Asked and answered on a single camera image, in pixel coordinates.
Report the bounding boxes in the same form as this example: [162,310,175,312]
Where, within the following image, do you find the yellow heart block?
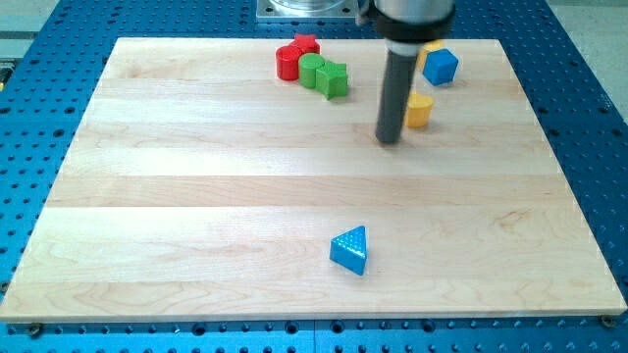
[404,91,434,128]

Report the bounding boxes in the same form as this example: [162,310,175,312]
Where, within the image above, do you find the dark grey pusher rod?
[375,51,417,145]

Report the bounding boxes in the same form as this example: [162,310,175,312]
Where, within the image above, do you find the yellow hexagon block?
[416,39,445,72]

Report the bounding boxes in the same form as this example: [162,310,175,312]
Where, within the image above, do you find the blue triangle block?
[329,226,368,276]

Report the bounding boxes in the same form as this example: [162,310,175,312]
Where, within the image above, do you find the green star block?
[315,61,348,100]

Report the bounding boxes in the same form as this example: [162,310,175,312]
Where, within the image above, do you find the light wooden board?
[1,38,626,324]

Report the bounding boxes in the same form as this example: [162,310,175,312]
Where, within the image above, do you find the green cylinder block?
[298,53,325,89]

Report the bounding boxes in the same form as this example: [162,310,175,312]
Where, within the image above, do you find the red cylinder block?
[275,45,302,81]

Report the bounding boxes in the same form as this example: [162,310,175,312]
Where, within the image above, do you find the red star block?
[289,33,320,54]

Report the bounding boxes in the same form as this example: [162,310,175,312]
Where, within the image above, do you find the blue cube block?
[423,48,458,86]

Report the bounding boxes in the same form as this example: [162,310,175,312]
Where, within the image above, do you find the blue perforated metal plate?
[1,1,627,352]

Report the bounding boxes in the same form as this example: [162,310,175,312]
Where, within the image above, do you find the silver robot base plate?
[256,0,358,19]

